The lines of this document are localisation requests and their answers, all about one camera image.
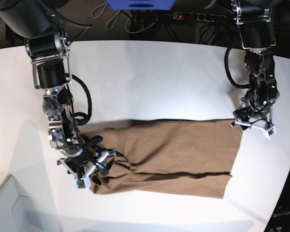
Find white cable loops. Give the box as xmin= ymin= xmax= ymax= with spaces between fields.
xmin=91 ymin=3 xmax=160 ymax=34

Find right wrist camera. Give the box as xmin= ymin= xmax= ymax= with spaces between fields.
xmin=74 ymin=179 xmax=91 ymax=189

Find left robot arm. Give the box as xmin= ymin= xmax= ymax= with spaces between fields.
xmin=224 ymin=0 xmax=279 ymax=138

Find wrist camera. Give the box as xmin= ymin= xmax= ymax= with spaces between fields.
xmin=264 ymin=126 xmax=276 ymax=139
xmin=74 ymin=179 xmax=91 ymax=189

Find black power strip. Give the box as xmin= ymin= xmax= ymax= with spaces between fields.
xmin=172 ymin=12 xmax=227 ymax=23

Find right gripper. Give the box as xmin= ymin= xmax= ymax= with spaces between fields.
xmin=57 ymin=149 xmax=116 ymax=180

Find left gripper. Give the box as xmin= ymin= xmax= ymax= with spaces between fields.
xmin=230 ymin=106 xmax=275 ymax=132

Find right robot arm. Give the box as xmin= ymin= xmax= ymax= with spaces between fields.
xmin=0 ymin=0 xmax=114 ymax=188

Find white bin at corner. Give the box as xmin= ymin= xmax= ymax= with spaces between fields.
xmin=0 ymin=175 xmax=40 ymax=232

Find brown t-shirt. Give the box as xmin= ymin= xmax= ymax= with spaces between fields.
xmin=91 ymin=120 xmax=243 ymax=199

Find blue box overhead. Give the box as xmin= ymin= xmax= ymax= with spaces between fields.
xmin=106 ymin=0 xmax=175 ymax=10

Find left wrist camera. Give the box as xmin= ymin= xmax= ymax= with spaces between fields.
xmin=264 ymin=126 xmax=276 ymax=139

